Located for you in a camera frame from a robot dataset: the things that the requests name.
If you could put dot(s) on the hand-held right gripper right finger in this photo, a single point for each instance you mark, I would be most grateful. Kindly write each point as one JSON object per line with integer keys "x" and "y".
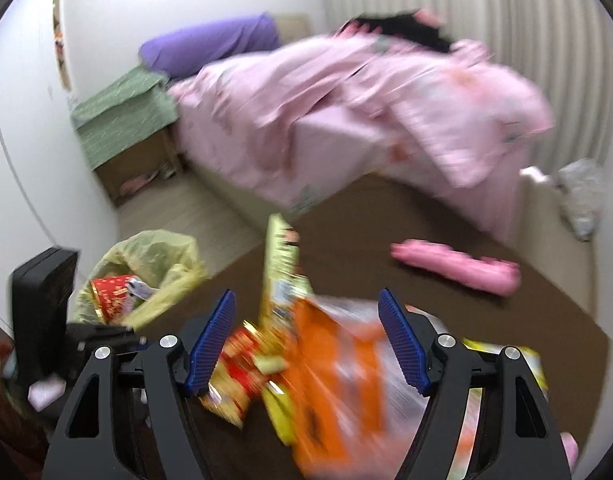
{"x": 401, "y": 340}

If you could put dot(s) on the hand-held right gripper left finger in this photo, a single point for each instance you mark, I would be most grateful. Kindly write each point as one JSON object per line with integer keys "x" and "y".
{"x": 212, "y": 340}

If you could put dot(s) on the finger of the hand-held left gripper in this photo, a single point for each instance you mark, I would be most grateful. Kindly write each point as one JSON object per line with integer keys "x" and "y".
{"x": 111, "y": 336}

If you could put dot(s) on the orange and white snack bag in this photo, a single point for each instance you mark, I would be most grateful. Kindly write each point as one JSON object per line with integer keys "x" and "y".
{"x": 336, "y": 360}

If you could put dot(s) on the yellow plastic trash bag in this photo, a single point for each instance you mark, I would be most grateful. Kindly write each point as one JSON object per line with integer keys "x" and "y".
{"x": 171, "y": 270}

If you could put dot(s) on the yellow-green snack packet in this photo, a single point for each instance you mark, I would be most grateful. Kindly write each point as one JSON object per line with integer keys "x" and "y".
{"x": 281, "y": 260}

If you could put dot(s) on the red and gold snack packet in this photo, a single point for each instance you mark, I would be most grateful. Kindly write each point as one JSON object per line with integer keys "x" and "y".
{"x": 236, "y": 365}

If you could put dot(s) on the red packet with gold print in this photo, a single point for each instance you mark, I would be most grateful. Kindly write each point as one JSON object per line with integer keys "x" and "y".
{"x": 111, "y": 297}

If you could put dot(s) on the pink caterpillar toy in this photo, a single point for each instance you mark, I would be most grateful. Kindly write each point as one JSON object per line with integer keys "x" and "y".
{"x": 456, "y": 267}

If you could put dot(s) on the yellow and white wrapper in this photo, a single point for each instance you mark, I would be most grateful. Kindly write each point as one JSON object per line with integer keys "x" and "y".
{"x": 531, "y": 360}

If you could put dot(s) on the pink slipper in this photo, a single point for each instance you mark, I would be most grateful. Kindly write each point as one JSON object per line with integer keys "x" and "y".
{"x": 134, "y": 185}

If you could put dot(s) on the cardboard box nightstand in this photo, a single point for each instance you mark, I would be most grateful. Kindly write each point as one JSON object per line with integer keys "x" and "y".
{"x": 136, "y": 160}

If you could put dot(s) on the pink duvet on bed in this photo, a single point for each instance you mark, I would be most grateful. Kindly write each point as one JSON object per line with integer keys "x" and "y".
{"x": 246, "y": 150}

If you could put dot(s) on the green patterned cloth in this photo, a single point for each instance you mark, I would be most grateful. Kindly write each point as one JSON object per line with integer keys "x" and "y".
{"x": 121, "y": 115}

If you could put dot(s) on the clear crumpled plastic bag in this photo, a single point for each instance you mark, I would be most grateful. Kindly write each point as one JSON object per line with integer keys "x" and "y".
{"x": 581, "y": 195}

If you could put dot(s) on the pink floral duvet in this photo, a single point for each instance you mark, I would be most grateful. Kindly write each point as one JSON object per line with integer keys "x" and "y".
{"x": 386, "y": 90}

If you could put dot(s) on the purple pillow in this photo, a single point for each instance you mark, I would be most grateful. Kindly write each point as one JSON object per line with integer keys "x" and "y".
{"x": 211, "y": 45}

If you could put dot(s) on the black garment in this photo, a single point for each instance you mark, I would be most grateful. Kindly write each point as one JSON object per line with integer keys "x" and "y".
{"x": 406, "y": 27}

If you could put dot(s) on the beige headboard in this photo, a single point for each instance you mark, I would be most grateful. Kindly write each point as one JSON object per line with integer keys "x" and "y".
{"x": 294, "y": 27}

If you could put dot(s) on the white pleated curtain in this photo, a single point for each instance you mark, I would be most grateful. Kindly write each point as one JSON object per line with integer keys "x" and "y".
{"x": 486, "y": 10}

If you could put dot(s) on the wall poster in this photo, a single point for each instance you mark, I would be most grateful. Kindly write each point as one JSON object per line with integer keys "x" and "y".
{"x": 61, "y": 35}

